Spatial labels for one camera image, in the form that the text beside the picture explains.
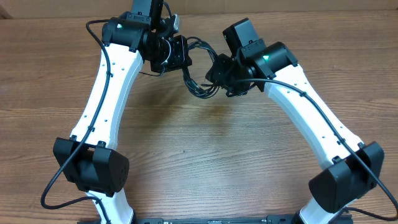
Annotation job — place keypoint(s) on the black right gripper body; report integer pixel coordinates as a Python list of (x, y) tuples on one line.
[(226, 74)]

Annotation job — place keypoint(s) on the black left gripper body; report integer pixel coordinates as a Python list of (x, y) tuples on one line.
[(168, 56)]

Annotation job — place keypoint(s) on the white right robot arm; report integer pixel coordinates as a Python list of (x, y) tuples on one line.
[(349, 166)]

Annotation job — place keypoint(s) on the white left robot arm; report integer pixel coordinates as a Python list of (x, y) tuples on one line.
[(88, 158)]

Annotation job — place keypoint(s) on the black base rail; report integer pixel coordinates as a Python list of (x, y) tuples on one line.
[(270, 219)]

